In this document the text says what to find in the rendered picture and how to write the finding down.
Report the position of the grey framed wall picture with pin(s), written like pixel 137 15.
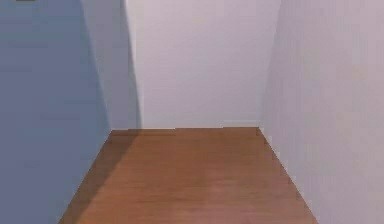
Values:
pixel 25 0

